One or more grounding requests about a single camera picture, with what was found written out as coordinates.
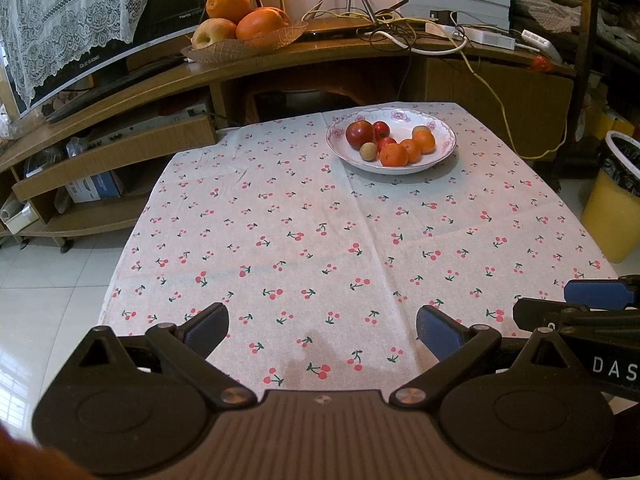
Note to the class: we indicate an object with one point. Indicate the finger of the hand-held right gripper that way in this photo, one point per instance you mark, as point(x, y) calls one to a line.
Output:
point(535, 312)
point(595, 294)

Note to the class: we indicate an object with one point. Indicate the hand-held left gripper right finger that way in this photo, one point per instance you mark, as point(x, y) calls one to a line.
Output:
point(440, 332)

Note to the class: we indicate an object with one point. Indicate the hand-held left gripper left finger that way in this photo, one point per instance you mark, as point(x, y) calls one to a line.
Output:
point(207, 329)

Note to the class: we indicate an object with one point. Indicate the large orange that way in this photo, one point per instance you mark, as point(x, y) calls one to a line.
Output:
point(393, 156)

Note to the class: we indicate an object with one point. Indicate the small tangerine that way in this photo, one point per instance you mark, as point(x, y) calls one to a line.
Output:
point(413, 149)
point(426, 142)

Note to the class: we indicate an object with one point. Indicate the small red tomato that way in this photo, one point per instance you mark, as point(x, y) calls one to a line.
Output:
point(381, 129)
point(386, 143)

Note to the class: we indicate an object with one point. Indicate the white floral plate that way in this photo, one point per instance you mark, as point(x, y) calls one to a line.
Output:
point(345, 151)

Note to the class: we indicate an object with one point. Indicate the dark red apple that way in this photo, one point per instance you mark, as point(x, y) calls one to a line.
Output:
point(359, 133)

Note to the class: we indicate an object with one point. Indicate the yellow trash bin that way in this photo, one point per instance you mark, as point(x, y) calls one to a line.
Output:
point(610, 215)

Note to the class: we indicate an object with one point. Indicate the cherry print tablecloth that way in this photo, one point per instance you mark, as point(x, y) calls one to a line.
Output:
point(300, 240)

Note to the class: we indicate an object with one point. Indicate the black bin liner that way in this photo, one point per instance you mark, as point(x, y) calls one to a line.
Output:
point(620, 160)

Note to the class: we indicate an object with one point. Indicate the blue and white box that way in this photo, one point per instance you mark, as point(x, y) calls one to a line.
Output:
point(95, 187)

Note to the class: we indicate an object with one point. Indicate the silver media player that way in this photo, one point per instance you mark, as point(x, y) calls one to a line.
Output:
point(145, 127)

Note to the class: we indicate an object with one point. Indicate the clear plastic bag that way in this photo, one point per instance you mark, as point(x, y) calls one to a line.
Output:
point(76, 147)

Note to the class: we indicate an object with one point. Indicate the white plastic container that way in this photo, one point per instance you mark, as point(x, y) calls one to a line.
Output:
point(15, 214)

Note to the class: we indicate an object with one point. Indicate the dark metal pole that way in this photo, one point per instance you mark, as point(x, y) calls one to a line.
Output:
point(585, 60)

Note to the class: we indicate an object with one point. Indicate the small red object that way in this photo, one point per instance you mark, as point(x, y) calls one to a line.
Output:
point(541, 63)

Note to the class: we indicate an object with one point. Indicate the white adapter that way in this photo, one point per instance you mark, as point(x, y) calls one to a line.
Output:
point(542, 45)

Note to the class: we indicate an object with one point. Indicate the wooden TV cabinet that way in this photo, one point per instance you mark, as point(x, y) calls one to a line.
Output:
point(150, 80)

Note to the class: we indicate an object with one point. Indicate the glass fruit basket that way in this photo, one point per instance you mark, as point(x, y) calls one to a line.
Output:
point(225, 53)

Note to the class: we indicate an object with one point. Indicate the white power strip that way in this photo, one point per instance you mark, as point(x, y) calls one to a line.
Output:
point(490, 37)

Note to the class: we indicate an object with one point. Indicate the yellow red apple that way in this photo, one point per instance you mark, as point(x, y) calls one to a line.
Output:
point(212, 33)

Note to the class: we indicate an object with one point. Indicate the basket orange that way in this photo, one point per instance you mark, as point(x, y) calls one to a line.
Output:
point(227, 5)
point(261, 24)

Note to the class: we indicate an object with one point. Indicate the black flat device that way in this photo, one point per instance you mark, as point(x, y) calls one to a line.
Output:
point(340, 33)

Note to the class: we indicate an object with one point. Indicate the white lace cloth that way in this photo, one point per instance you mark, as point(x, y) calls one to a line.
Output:
point(65, 10)

